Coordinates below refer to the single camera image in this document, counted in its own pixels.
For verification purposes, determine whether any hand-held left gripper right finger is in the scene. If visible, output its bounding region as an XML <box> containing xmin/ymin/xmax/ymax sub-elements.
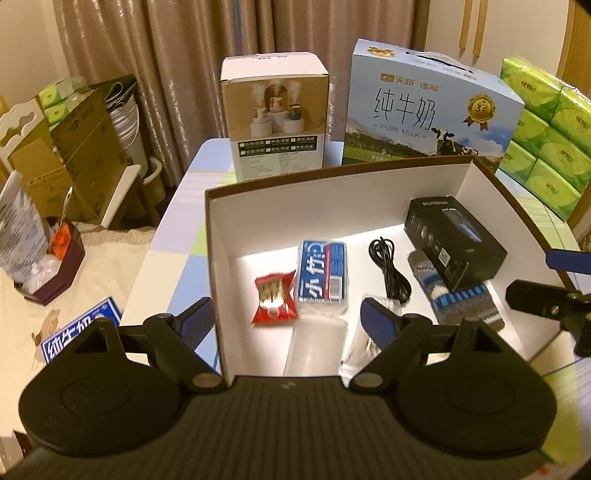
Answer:
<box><xmin>348</xmin><ymin>298</ymin><xmax>511</xmax><ymax>395</ymax></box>

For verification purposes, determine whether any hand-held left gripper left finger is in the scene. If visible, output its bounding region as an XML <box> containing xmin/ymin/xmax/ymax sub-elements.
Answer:
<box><xmin>55</xmin><ymin>298</ymin><xmax>222</xmax><ymax>393</ymax></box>

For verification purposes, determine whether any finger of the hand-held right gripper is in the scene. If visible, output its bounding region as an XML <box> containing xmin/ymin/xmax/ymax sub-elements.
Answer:
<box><xmin>546</xmin><ymin>248</ymin><xmax>591</xmax><ymax>271</ymax></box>
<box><xmin>505</xmin><ymin>280</ymin><xmax>591</xmax><ymax>320</ymax></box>

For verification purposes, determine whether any bag of cotton swabs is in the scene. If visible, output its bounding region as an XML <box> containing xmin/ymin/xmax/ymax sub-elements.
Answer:
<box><xmin>339</xmin><ymin>294</ymin><xmax>403</xmax><ymax>371</ymax></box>

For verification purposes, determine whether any black cable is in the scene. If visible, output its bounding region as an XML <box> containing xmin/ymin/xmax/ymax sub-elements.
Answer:
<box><xmin>368</xmin><ymin>237</ymin><xmax>413</xmax><ymax>304</ymax></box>

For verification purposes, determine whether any blue grey striped knit sock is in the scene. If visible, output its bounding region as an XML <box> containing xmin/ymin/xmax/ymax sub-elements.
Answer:
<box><xmin>406</xmin><ymin>249</ymin><xmax>507</xmax><ymax>331</ymax></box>

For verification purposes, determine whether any blue tissue pack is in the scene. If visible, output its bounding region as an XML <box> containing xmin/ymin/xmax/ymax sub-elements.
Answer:
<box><xmin>295</xmin><ymin>239</ymin><xmax>348</xmax><ymax>317</ymax></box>

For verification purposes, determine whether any red snack packet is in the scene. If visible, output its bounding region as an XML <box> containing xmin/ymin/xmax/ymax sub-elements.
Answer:
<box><xmin>252</xmin><ymin>270</ymin><xmax>301</xmax><ymax>326</ymax></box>

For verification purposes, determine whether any black shaver box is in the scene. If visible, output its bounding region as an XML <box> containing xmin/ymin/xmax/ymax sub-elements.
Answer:
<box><xmin>404</xmin><ymin>196</ymin><xmax>509</xmax><ymax>292</ymax></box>

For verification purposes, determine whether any white cardboard box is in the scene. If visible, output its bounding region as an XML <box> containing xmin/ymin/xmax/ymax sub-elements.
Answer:
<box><xmin>204</xmin><ymin>155</ymin><xmax>583</xmax><ymax>378</ymax></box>

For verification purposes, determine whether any stack of green tissue packs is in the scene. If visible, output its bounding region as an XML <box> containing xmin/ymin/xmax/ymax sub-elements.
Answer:
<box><xmin>495</xmin><ymin>56</ymin><xmax>591</xmax><ymax>223</ymax></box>

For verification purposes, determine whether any cream blanket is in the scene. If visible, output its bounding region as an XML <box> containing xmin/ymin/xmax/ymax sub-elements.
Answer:
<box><xmin>0</xmin><ymin>220</ymin><xmax>155</xmax><ymax>444</ymax></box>

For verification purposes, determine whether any flat blue milk carton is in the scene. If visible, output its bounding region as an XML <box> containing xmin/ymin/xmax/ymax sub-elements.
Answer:
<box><xmin>39</xmin><ymin>297</ymin><xmax>123</xmax><ymax>371</ymax></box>

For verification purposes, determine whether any dark purple box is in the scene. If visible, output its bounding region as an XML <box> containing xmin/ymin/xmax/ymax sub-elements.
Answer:
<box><xmin>13</xmin><ymin>220</ymin><xmax>87</xmax><ymax>308</ymax></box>

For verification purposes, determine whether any orange small item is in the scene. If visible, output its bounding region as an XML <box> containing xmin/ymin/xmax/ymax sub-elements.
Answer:
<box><xmin>48</xmin><ymin>225</ymin><xmax>73</xmax><ymax>260</ymax></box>

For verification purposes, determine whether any clear plastic bag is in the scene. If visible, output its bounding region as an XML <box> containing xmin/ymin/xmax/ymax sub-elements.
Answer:
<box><xmin>0</xmin><ymin>170</ymin><xmax>51</xmax><ymax>296</ymax></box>

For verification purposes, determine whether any brown cardboard carton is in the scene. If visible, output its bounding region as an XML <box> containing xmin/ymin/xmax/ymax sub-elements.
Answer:
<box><xmin>8</xmin><ymin>87</ymin><xmax>131</xmax><ymax>223</ymax></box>

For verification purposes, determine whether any white bucket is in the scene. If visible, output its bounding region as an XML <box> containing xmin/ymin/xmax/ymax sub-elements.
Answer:
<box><xmin>103</xmin><ymin>75</ymin><xmax>149</xmax><ymax>182</ymax></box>

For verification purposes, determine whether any white humidifier box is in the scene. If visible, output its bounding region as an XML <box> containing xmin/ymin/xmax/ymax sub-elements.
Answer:
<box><xmin>219</xmin><ymin>52</ymin><xmax>331</xmax><ymax>182</ymax></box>

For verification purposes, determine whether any blue milk carton box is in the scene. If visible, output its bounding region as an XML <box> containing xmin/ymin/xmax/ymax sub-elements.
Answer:
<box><xmin>342</xmin><ymin>38</ymin><xmax>526</xmax><ymax>167</ymax></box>

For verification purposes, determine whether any wooden wardrobe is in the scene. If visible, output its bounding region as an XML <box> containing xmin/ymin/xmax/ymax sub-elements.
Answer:
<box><xmin>410</xmin><ymin>0</ymin><xmax>591</xmax><ymax>95</ymax></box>

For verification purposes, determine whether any beige curtain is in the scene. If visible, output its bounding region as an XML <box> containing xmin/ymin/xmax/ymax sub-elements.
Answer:
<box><xmin>50</xmin><ymin>0</ymin><xmax>431</xmax><ymax>186</ymax></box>

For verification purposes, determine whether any small green tissue bundle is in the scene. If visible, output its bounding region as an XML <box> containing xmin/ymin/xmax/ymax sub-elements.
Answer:
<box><xmin>37</xmin><ymin>76</ymin><xmax>89</xmax><ymax>133</ymax></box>

